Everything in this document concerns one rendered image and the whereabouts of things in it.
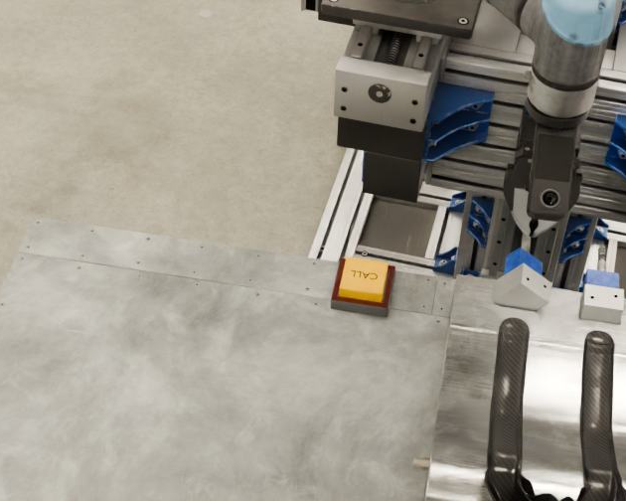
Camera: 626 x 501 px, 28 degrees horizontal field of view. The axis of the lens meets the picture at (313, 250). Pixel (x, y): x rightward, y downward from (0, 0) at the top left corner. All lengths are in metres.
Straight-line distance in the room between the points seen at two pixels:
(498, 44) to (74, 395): 0.82
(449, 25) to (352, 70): 0.15
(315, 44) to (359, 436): 1.97
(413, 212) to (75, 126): 0.97
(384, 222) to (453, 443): 1.26
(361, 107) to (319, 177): 1.23
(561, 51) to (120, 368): 0.72
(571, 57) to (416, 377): 0.52
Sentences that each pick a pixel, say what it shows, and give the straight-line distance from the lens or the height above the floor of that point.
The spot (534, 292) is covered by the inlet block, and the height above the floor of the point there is 0.92.
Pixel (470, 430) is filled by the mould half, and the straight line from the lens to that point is 1.50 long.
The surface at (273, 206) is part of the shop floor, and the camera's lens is 2.98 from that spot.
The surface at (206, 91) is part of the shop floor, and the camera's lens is 3.29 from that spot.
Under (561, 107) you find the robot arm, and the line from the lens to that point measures 1.41.
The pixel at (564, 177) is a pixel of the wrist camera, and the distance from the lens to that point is 1.44.
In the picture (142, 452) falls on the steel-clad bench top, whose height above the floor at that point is 0.80.
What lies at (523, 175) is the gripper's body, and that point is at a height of 1.11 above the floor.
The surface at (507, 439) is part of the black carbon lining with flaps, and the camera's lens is 1.50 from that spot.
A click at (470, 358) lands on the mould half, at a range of 1.59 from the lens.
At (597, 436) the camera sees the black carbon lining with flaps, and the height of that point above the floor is 0.88.
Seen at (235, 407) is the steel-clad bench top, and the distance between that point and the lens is 1.63.
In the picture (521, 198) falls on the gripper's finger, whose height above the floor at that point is 1.07.
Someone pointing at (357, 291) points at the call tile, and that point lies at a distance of 1.71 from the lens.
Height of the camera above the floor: 2.14
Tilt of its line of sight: 48 degrees down
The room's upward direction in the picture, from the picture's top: 2 degrees clockwise
